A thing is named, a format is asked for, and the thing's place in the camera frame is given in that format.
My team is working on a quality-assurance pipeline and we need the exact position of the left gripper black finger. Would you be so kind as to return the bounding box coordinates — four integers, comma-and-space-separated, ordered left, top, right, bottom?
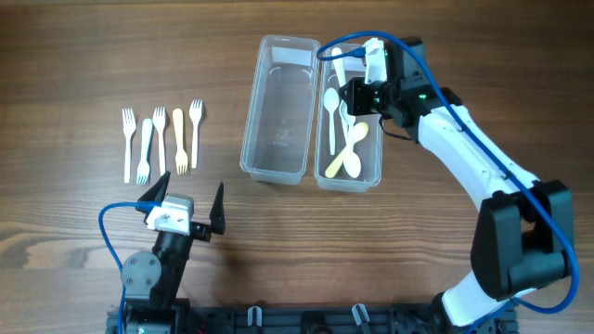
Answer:
136, 171, 171, 213
209, 182, 226, 235

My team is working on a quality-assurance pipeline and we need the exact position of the white plastic spoon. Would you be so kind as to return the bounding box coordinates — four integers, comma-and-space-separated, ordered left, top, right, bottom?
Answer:
339, 101, 355, 139
331, 47, 346, 87
323, 88, 340, 155
343, 126, 361, 178

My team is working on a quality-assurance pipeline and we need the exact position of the yellow plastic spoon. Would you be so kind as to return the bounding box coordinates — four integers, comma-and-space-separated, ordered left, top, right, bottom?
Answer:
324, 122, 368, 178

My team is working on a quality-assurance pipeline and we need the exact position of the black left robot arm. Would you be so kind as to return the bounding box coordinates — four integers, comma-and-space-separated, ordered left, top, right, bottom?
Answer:
114, 172, 226, 333

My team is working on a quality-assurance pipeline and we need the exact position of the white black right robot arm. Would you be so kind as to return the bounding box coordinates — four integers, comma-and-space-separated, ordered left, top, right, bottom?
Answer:
339, 32, 579, 333

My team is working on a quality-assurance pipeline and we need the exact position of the right clear plastic container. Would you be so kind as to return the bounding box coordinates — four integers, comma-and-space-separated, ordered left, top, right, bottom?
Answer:
314, 61, 383, 192

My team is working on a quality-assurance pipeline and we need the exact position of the clear plastic container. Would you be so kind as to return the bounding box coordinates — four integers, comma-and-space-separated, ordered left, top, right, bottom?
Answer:
314, 61, 383, 192
240, 35, 320, 185

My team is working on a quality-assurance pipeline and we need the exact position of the left clear plastic container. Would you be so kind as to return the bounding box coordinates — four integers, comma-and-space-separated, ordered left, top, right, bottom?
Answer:
240, 35, 320, 185

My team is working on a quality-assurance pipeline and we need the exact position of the white plastic fork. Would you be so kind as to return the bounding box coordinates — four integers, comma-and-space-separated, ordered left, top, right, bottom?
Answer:
152, 107, 166, 175
189, 99, 203, 169
136, 119, 153, 186
122, 108, 136, 184

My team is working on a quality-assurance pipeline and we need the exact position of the yellow plastic fork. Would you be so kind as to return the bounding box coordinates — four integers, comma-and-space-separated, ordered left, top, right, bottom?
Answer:
173, 109, 188, 175

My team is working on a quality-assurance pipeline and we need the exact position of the blue left cable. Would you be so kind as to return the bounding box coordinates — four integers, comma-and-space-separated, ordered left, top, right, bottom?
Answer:
97, 201, 162, 334

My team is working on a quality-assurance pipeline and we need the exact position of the blue cable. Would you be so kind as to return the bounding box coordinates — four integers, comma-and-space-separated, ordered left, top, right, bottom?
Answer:
316, 31, 581, 334
97, 201, 162, 334

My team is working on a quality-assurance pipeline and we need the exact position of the blue right cable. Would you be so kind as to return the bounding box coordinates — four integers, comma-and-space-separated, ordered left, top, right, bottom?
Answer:
316, 31, 581, 334

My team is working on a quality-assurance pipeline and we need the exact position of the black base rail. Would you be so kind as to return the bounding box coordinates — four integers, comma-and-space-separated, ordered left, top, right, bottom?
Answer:
123, 304, 520, 334

